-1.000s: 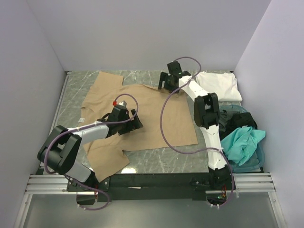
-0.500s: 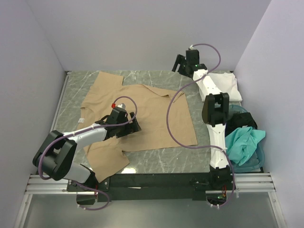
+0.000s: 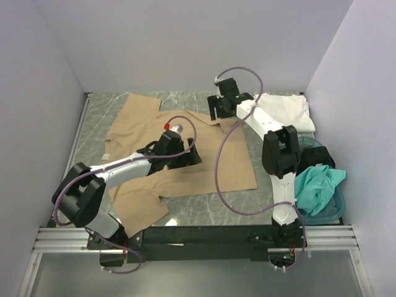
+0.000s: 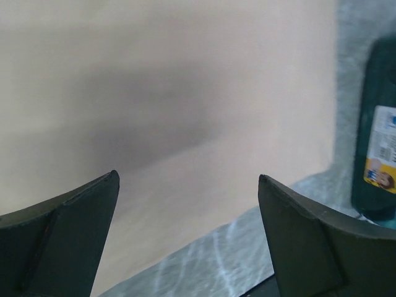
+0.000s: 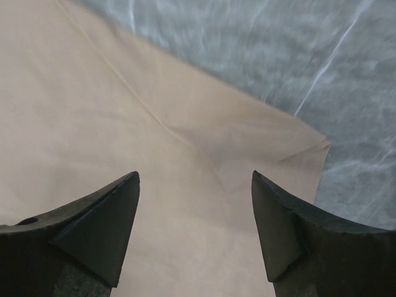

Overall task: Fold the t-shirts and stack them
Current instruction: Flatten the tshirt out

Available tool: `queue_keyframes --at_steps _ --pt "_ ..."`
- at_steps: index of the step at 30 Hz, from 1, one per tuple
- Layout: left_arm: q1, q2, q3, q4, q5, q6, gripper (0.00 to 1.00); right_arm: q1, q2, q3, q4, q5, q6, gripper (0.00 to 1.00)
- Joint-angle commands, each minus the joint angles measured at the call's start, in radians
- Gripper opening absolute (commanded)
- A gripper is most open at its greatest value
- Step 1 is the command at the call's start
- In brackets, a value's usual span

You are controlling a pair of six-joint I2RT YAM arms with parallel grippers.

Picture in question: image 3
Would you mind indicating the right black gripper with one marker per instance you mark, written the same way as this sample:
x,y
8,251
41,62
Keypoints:
x,y
214,102

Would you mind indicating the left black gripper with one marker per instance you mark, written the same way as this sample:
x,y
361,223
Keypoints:
x,y
189,158

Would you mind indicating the tan t shirt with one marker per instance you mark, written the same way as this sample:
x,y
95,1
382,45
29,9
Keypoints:
x,y
217,161

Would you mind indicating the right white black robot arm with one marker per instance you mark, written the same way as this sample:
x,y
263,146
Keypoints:
x,y
280,151

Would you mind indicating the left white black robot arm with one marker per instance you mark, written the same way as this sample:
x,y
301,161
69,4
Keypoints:
x,y
80,194

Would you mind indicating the folded white t shirt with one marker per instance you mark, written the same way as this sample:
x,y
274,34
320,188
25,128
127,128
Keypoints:
x,y
275,111

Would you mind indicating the black t shirt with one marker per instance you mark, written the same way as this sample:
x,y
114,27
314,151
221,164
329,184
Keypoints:
x,y
315,155

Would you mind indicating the black base beam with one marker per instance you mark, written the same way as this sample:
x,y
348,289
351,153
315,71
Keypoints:
x,y
210,242

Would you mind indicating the teal t shirt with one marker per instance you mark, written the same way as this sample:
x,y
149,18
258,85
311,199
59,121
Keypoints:
x,y
315,186

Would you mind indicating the teal plastic laundry basket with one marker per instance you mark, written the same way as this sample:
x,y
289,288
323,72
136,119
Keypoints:
x,y
336,206

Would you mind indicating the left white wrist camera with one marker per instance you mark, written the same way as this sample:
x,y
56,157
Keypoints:
x,y
176,128

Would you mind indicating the aluminium rail frame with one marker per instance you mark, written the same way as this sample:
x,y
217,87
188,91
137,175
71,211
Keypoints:
x,y
326,237

